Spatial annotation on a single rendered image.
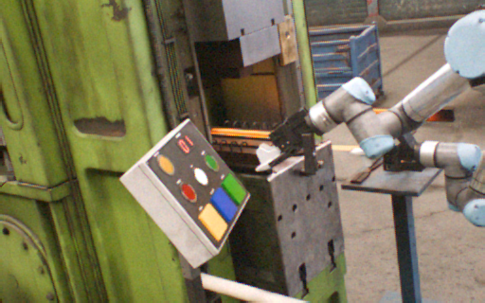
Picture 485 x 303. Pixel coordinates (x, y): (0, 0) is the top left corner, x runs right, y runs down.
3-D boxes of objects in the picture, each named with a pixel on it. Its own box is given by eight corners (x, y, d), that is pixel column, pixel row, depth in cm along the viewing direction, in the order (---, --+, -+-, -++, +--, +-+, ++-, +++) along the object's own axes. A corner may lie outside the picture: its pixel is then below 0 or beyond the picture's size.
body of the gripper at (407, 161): (380, 170, 187) (419, 174, 179) (377, 143, 184) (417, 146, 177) (392, 161, 192) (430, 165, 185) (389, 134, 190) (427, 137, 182)
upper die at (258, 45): (280, 52, 209) (277, 24, 206) (244, 67, 195) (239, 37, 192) (190, 55, 236) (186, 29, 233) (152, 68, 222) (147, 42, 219)
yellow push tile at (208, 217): (228, 225, 156) (209, 202, 155) (220, 239, 149) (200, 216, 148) (222, 228, 157) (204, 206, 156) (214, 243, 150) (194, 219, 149)
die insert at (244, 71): (253, 73, 215) (250, 56, 213) (240, 79, 209) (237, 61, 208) (190, 73, 234) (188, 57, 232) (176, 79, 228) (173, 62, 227)
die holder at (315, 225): (346, 249, 240) (332, 139, 226) (289, 300, 213) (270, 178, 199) (234, 226, 275) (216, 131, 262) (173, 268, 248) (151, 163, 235)
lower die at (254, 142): (296, 151, 220) (292, 129, 217) (261, 172, 206) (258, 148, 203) (207, 143, 246) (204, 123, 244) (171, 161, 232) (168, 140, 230)
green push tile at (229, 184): (246, 193, 174) (229, 172, 173) (240, 204, 167) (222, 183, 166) (242, 196, 175) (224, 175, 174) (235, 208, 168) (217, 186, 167)
